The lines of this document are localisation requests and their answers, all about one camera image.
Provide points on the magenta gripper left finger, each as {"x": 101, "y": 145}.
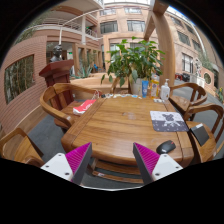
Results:
{"x": 70, "y": 166}

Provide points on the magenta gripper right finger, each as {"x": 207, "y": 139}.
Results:
{"x": 153, "y": 166}

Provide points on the black computer mouse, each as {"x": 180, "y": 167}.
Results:
{"x": 166, "y": 147}

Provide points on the patterned mouse pad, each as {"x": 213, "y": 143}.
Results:
{"x": 168, "y": 122}

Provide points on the wooden table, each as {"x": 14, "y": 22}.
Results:
{"x": 113, "y": 125}

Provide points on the black notebook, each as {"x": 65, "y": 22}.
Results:
{"x": 200, "y": 133}

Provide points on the red and white bag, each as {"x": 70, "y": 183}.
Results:
{"x": 83, "y": 107}

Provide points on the wooden chair near left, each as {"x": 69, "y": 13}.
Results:
{"x": 18, "y": 146}

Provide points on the wooden chair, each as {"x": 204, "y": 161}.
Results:
{"x": 192, "y": 95}
{"x": 18, "y": 146}
{"x": 60, "y": 99}
{"x": 209, "y": 150}

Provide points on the wooden chair far left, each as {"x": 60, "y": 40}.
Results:
{"x": 60, "y": 99}

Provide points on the wooden chair near right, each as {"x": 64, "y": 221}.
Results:
{"x": 209, "y": 150}

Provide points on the hand sanitizer pump bottle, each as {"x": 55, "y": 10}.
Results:
{"x": 165, "y": 91}

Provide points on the white plant pot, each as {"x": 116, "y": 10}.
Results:
{"x": 136, "y": 87}

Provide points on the wooden chair far right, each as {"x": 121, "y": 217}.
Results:
{"x": 192, "y": 95}

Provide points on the blue tube container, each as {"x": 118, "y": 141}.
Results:
{"x": 144, "y": 88}

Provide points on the yellow drink bottle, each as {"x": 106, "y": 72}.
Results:
{"x": 154, "y": 86}

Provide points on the green potted plant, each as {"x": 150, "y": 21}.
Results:
{"x": 131, "y": 63}

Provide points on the dark bust statue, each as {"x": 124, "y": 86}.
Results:
{"x": 57, "y": 52}

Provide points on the dark red wooden pedestal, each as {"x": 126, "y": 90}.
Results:
{"x": 58, "y": 72}

